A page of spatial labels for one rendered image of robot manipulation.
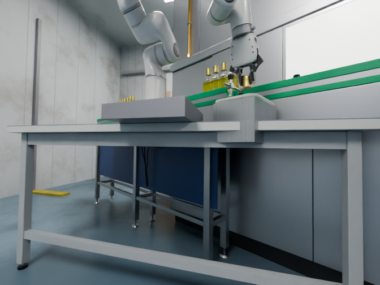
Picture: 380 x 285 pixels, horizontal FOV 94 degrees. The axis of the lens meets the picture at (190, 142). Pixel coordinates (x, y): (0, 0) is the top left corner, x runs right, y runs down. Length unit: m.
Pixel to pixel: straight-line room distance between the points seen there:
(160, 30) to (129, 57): 4.17
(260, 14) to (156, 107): 0.99
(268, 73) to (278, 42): 0.17
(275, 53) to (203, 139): 0.70
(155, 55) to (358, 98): 0.79
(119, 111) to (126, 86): 4.07
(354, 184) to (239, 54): 0.59
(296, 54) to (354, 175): 0.66
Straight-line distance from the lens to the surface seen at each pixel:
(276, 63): 1.18
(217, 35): 1.53
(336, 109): 0.87
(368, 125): 0.76
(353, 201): 0.80
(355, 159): 0.79
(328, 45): 1.15
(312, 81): 0.93
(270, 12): 1.38
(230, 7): 0.73
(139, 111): 0.64
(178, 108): 0.59
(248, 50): 0.75
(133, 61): 4.87
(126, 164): 1.69
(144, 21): 0.86
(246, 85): 0.74
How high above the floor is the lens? 0.65
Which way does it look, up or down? 2 degrees up
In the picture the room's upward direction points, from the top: 1 degrees clockwise
